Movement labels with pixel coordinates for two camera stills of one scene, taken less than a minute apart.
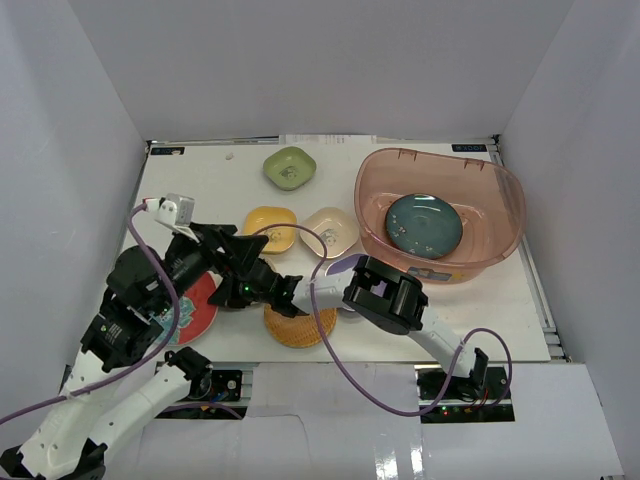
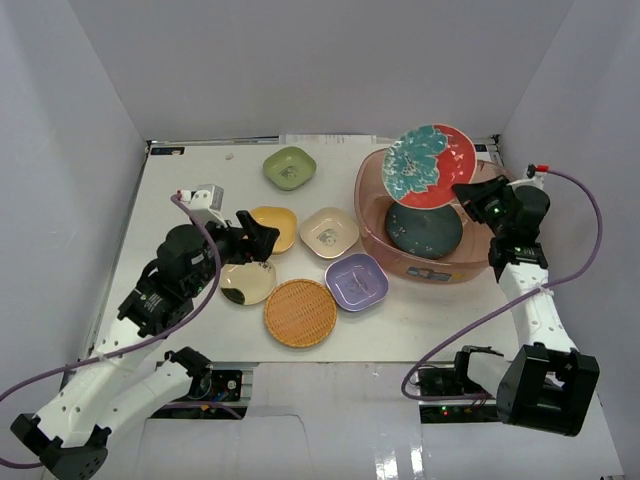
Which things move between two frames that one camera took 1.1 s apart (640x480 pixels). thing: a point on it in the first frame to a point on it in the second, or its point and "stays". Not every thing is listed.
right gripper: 223,296 to 474,195
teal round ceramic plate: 425,226 stays
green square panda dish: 288,168 stays
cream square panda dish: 336,227 stays
